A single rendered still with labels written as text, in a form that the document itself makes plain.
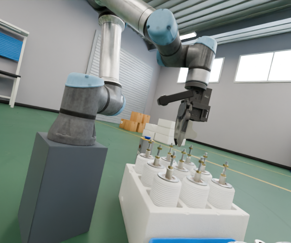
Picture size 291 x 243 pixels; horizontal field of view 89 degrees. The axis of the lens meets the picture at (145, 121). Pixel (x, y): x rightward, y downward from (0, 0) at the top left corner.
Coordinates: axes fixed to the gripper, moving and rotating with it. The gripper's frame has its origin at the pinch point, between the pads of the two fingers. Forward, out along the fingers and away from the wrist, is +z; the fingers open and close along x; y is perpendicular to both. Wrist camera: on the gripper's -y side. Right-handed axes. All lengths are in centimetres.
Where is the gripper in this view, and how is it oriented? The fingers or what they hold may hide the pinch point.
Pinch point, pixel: (176, 141)
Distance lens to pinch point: 51.8
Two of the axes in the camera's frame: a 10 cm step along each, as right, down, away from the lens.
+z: -2.3, 9.7, 0.1
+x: -0.6, -0.2, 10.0
